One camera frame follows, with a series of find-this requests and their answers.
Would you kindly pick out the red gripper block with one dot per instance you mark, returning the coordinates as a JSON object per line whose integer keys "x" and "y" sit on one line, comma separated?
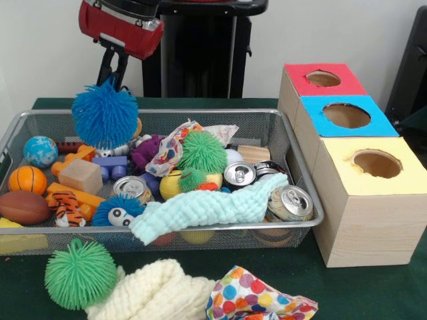
{"x": 120, "y": 33}

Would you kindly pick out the blue spiky rubber ball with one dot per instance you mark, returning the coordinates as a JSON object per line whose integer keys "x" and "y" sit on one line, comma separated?
{"x": 105, "y": 116}

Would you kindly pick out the green spiky rubber ball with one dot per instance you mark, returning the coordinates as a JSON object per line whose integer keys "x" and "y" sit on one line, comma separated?
{"x": 202, "y": 150}
{"x": 80, "y": 274}

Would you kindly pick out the mint green knitted cloth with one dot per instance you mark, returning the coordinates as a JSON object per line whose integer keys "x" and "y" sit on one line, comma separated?
{"x": 200, "y": 210}

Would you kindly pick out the cream knitted cloth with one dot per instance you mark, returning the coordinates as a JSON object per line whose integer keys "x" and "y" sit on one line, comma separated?
{"x": 153, "y": 293}

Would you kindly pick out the colourful patterned cloth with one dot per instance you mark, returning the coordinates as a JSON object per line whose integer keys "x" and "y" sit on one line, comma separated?
{"x": 247, "y": 293}

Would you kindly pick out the shallow clear mesh bin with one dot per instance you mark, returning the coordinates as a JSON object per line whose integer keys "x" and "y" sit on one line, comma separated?
{"x": 293, "y": 133}

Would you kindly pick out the wooden box with three holes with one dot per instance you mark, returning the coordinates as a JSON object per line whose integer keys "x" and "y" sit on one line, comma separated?
{"x": 367, "y": 226}

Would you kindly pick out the blue globe ball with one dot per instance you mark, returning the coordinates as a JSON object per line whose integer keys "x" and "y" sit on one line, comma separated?
{"x": 40, "y": 152}

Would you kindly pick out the wooden cube block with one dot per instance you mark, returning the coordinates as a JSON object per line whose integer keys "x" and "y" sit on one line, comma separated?
{"x": 80, "y": 176}

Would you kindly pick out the small orange basketball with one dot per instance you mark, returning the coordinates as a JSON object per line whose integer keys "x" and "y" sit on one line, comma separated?
{"x": 27, "y": 180}

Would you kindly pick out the blue fuzzy googly-eyed toy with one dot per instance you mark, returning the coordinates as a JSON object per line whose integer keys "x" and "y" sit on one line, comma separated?
{"x": 123, "y": 212}

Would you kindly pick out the orange striped tiger toy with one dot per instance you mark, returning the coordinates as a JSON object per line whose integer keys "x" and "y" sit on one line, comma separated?
{"x": 69, "y": 208}

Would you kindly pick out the brown toy football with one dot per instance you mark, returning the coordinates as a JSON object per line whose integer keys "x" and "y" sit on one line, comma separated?
{"x": 23, "y": 208}

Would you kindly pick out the black panel stand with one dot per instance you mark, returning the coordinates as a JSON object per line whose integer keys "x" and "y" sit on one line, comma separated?
{"x": 410, "y": 66}

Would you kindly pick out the dark green table cloth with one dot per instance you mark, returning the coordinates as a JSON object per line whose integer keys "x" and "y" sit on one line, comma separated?
{"x": 373, "y": 293}
{"x": 417, "y": 120}

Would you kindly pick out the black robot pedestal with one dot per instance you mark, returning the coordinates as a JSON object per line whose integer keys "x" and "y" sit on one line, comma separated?
{"x": 213, "y": 53}

